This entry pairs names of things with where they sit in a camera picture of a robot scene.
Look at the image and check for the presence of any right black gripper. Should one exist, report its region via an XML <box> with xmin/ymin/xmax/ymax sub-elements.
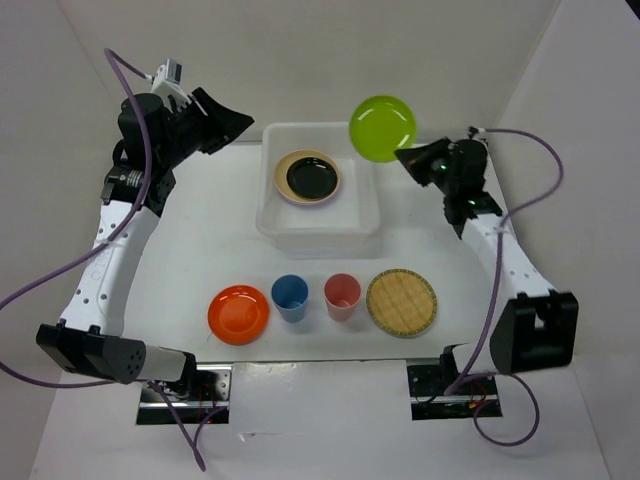
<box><xmin>394</xmin><ymin>137</ymin><xmax>457</xmax><ymax>196</ymax></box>

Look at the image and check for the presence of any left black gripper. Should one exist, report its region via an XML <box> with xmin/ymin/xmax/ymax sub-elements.
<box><xmin>157</xmin><ymin>87</ymin><xmax>254</xmax><ymax>168</ymax></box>

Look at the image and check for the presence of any lime green plate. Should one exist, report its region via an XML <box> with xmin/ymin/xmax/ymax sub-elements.
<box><xmin>348</xmin><ymin>95</ymin><xmax>417</xmax><ymax>163</ymax></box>

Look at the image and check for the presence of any beige bear print plate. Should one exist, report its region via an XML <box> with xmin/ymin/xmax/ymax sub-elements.
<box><xmin>273</xmin><ymin>150</ymin><xmax>341</xmax><ymax>195</ymax></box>

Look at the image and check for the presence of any black plastic plate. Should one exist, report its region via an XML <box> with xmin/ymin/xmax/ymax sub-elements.
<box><xmin>286</xmin><ymin>157</ymin><xmax>338</xmax><ymax>200</ymax></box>

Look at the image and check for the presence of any pink plastic cup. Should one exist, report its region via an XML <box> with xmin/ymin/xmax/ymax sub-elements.
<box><xmin>324</xmin><ymin>273</ymin><xmax>362</xmax><ymax>322</ymax></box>

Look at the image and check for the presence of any blue plastic cup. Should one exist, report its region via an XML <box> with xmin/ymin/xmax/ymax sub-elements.
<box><xmin>271</xmin><ymin>274</ymin><xmax>309</xmax><ymax>323</ymax></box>

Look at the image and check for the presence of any lilac plastic plate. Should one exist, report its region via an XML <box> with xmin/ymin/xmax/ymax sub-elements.
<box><xmin>280</xmin><ymin>193</ymin><xmax>335</xmax><ymax>207</ymax></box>

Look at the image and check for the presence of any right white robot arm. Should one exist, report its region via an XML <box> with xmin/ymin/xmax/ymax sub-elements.
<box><xmin>395</xmin><ymin>138</ymin><xmax>579</xmax><ymax>393</ymax></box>

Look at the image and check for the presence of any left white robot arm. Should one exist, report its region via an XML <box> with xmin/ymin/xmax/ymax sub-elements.
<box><xmin>36</xmin><ymin>88</ymin><xmax>254</xmax><ymax>400</ymax></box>

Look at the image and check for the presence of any white plastic bin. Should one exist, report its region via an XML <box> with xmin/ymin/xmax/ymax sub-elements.
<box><xmin>256</xmin><ymin>122</ymin><xmax>382</xmax><ymax>258</ymax></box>

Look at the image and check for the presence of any round bamboo woven plate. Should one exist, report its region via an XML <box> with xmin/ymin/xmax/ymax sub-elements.
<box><xmin>365</xmin><ymin>268</ymin><xmax>438</xmax><ymax>338</ymax></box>

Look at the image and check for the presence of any orange plastic plate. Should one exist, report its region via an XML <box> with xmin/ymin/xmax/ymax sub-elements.
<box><xmin>207</xmin><ymin>284</ymin><xmax>270</xmax><ymax>346</ymax></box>

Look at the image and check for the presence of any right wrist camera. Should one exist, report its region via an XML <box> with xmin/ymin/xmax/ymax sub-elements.
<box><xmin>467</xmin><ymin>126</ymin><xmax>487</xmax><ymax>139</ymax></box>

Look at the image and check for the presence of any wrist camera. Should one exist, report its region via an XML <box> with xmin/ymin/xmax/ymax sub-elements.
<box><xmin>148</xmin><ymin>58</ymin><xmax>183</xmax><ymax>96</ymax></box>
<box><xmin>467</xmin><ymin>126</ymin><xmax>487</xmax><ymax>139</ymax></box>

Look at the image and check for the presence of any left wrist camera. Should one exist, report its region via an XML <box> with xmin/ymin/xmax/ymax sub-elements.
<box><xmin>148</xmin><ymin>58</ymin><xmax>183</xmax><ymax>96</ymax></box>

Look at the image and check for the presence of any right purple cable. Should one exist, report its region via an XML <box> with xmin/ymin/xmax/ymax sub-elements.
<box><xmin>442</xmin><ymin>127</ymin><xmax>564</xmax><ymax>447</ymax></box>

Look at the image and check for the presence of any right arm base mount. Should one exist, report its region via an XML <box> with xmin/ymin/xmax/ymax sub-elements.
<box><xmin>407</xmin><ymin>363</ymin><xmax>502</xmax><ymax>421</ymax></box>

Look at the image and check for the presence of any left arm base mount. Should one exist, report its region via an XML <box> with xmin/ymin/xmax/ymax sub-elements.
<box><xmin>136</xmin><ymin>363</ymin><xmax>233</xmax><ymax>426</ymax></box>

